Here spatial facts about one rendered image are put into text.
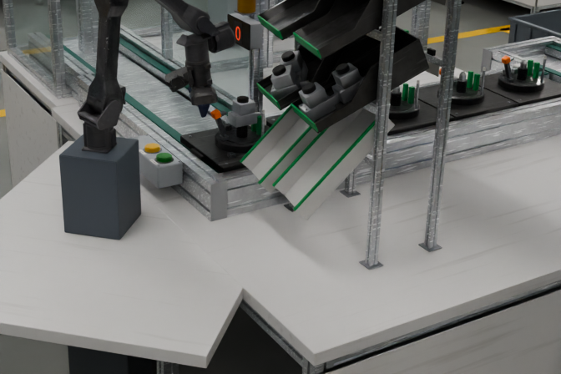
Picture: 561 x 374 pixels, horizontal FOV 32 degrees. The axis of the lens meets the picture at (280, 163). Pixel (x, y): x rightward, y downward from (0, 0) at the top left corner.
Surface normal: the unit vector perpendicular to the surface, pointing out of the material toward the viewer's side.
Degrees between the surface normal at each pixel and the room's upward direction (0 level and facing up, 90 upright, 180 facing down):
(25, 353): 0
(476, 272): 0
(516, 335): 90
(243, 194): 90
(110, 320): 0
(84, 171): 90
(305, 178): 45
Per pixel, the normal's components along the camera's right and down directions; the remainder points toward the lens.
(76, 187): -0.23, 0.39
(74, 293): 0.03, -0.91
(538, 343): 0.52, 0.36
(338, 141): -0.64, -0.55
